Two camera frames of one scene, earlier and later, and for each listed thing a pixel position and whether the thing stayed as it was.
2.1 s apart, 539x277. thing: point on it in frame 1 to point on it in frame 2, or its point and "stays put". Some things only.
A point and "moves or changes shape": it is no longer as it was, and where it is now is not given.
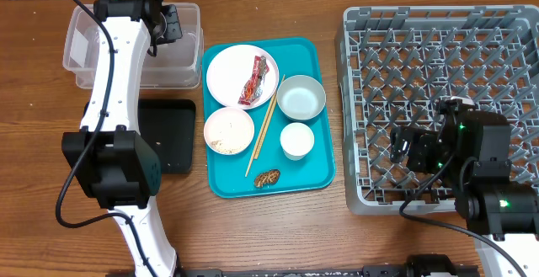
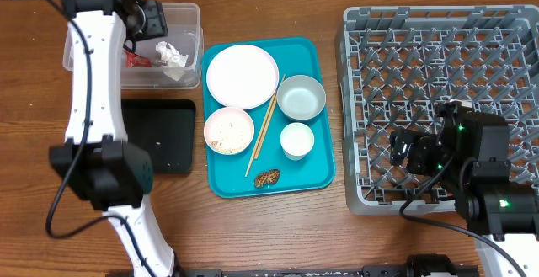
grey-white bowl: x=301 y=98 stays put
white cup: x=296 y=141 stays put
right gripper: x=420 y=140 stays put
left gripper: x=174 y=29 to x=157 y=25
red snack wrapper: x=253 y=87 moves or changes shape
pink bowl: x=229 y=130 stays put
